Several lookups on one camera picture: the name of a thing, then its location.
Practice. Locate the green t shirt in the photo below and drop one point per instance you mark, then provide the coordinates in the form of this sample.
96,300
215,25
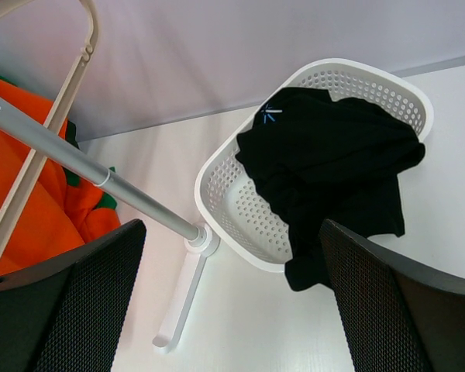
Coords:
56,185

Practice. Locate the white perforated basket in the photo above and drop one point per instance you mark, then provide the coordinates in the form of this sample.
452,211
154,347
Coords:
226,196

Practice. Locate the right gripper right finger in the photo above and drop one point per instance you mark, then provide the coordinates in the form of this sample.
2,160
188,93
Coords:
397,314

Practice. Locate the metal clothes rack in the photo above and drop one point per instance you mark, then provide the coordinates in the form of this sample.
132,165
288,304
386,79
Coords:
200,240

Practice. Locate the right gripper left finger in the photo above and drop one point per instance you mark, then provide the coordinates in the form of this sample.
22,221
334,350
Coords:
67,313

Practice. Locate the black t shirt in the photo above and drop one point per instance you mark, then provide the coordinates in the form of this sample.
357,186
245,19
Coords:
312,159

